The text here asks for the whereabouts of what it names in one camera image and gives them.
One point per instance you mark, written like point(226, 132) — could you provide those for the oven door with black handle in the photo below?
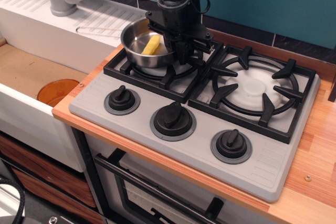
point(112, 164)

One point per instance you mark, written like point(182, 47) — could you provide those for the white toy sink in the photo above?
point(38, 48)

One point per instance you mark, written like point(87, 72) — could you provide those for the black burner grate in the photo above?
point(265, 95)
point(174, 82)

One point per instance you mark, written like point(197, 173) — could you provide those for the lower wooden drawer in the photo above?
point(71, 195)

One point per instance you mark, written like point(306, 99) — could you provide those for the steel pan with wire handle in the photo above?
point(134, 37)

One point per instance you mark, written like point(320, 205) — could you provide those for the black left burner grate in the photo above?
point(174, 82)

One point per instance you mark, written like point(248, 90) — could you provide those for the wooden drawer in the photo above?
point(71, 195)
point(58, 175)

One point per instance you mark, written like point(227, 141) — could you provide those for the orange translucent plate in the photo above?
point(52, 93)

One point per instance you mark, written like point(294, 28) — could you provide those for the black right stove knob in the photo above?
point(231, 147)

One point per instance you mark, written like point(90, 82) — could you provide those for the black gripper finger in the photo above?
point(183, 51)
point(169, 41)

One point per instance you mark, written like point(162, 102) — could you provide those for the black left stove knob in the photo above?
point(121, 101)

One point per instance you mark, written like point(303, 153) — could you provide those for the yellow toy fry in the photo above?
point(151, 46)

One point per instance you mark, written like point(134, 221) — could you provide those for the black stove knob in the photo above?
point(173, 122)
point(231, 147)
point(121, 101)

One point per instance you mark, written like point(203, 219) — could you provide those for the grey toy stove top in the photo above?
point(262, 175)

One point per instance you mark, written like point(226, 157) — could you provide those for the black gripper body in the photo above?
point(183, 22)

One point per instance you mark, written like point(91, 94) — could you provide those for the black right burner grate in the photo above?
point(265, 95)

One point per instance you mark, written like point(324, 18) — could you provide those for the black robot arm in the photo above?
point(179, 21)

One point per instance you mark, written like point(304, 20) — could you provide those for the upper wooden drawer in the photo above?
point(58, 175)

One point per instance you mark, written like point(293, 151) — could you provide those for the black middle stove knob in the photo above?
point(173, 122)

